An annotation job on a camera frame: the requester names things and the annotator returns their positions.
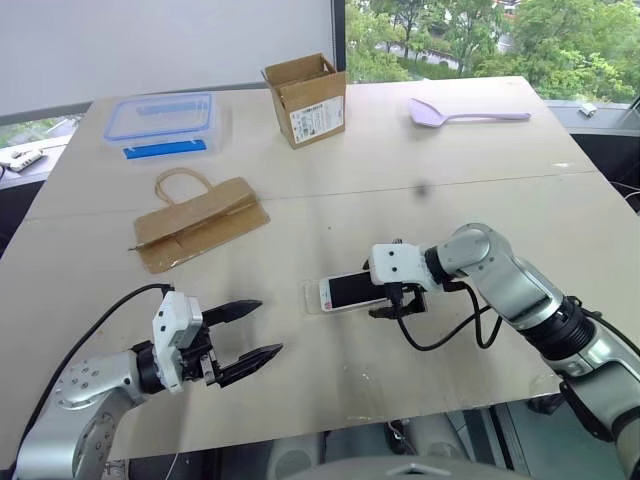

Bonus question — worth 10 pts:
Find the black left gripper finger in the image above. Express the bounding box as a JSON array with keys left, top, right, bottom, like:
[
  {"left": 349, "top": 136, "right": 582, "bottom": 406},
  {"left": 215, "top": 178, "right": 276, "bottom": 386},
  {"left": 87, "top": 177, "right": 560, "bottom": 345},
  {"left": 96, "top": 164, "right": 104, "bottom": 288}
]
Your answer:
[
  {"left": 202, "top": 299, "right": 264, "bottom": 326},
  {"left": 218, "top": 343, "right": 285, "bottom": 389}
]

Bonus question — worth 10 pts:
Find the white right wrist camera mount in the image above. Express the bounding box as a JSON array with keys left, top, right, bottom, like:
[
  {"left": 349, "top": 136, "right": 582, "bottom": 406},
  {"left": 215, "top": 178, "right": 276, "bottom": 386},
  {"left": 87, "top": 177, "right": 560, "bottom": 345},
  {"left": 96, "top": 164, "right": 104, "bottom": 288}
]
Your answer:
[{"left": 368, "top": 242, "right": 442, "bottom": 293}]

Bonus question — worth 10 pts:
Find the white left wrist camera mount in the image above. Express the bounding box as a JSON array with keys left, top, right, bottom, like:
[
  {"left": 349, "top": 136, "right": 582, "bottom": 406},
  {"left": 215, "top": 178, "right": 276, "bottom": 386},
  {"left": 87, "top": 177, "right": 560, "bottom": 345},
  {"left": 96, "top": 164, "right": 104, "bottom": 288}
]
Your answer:
[{"left": 151, "top": 291, "right": 205, "bottom": 395}]

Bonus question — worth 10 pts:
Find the clear container with blue lid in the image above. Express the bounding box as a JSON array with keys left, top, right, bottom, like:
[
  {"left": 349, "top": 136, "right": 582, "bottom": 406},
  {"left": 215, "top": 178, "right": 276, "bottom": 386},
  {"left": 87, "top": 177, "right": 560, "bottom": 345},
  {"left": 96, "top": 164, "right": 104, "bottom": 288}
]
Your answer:
[{"left": 101, "top": 91, "right": 224, "bottom": 163}]

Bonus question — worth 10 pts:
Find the grey rounded robot body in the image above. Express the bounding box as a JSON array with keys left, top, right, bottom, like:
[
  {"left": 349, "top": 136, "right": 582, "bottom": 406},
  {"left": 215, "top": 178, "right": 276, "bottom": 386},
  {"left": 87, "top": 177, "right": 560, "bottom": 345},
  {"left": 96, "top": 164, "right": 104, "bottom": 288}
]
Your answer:
[{"left": 269, "top": 409, "right": 507, "bottom": 480}]

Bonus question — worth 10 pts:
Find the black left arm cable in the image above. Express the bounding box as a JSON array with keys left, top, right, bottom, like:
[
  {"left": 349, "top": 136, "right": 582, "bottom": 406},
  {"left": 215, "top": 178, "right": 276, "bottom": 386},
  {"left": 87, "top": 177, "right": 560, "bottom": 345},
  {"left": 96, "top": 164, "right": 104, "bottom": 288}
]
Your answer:
[{"left": 29, "top": 283, "right": 175, "bottom": 426}]

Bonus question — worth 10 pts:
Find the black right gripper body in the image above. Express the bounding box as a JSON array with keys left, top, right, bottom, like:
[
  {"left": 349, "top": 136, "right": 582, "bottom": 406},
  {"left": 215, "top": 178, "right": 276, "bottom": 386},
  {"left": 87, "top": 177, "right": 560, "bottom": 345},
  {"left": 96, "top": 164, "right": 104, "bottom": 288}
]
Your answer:
[{"left": 384, "top": 282, "right": 428, "bottom": 317}]

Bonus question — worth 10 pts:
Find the lilac plastic spatula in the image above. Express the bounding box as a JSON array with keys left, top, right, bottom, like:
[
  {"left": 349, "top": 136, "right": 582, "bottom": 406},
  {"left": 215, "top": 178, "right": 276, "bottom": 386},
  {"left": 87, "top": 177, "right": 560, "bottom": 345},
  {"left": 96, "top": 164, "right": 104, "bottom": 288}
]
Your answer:
[{"left": 406, "top": 96, "right": 533, "bottom": 129}]

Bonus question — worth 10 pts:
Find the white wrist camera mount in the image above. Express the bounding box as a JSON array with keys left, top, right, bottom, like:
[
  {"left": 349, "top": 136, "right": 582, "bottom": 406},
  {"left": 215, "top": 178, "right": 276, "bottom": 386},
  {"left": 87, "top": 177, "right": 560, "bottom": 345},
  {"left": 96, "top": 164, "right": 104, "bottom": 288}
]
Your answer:
[
  {"left": 368, "top": 242, "right": 442, "bottom": 293},
  {"left": 151, "top": 291, "right": 205, "bottom": 395}
]

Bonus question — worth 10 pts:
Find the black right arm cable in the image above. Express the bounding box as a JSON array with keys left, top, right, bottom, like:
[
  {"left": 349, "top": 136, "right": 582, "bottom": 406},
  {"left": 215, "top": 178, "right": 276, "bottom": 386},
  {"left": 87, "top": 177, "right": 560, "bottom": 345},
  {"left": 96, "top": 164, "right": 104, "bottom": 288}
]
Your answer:
[{"left": 387, "top": 281, "right": 504, "bottom": 352}]

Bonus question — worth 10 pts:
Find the dark window frame post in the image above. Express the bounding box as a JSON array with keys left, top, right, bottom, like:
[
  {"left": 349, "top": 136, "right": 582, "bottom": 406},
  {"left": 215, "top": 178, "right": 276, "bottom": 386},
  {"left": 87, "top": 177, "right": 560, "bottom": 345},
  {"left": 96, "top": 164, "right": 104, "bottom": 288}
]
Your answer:
[{"left": 331, "top": 0, "right": 348, "bottom": 72}]

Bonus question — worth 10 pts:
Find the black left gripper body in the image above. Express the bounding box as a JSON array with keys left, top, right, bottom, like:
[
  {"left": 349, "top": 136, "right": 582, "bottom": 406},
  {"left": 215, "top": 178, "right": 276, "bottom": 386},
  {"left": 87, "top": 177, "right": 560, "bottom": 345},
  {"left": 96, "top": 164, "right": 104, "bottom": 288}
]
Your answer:
[{"left": 177, "top": 321, "right": 224, "bottom": 389}]

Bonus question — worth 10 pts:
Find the white power strip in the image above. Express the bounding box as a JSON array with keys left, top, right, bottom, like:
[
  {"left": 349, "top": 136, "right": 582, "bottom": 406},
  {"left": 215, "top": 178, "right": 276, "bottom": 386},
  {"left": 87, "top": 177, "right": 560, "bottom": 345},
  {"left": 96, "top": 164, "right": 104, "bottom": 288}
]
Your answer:
[{"left": 0, "top": 146, "right": 49, "bottom": 174}]

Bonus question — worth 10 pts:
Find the brown paper bag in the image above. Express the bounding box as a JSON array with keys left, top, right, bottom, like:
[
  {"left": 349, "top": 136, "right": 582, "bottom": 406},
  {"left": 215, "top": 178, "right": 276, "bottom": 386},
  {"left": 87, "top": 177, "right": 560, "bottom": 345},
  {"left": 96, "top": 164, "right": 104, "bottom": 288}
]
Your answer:
[{"left": 126, "top": 166, "right": 273, "bottom": 275}]

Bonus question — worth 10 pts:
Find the open cardboard box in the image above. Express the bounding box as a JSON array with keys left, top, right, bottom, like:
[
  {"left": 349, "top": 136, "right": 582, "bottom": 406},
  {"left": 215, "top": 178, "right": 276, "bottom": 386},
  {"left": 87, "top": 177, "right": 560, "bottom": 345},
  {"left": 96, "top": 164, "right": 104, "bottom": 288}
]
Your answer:
[{"left": 259, "top": 52, "right": 348, "bottom": 151}]

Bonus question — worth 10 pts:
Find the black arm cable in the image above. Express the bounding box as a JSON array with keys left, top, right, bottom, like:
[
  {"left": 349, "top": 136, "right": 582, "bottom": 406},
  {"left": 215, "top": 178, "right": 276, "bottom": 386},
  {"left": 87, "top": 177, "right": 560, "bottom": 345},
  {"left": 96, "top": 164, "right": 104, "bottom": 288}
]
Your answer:
[
  {"left": 387, "top": 281, "right": 504, "bottom": 352},
  {"left": 29, "top": 283, "right": 175, "bottom": 426}
]

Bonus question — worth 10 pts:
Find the white smartphone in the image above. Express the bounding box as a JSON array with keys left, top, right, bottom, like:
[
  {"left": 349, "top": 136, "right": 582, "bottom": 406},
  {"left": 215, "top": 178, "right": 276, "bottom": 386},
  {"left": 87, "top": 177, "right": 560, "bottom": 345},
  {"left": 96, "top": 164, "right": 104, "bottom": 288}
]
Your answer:
[
  {"left": 304, "top": 278, "right": 397, "bottom": 317},
  {"left": 318, "top": 271, "right": 392, "bottom": 313}
]

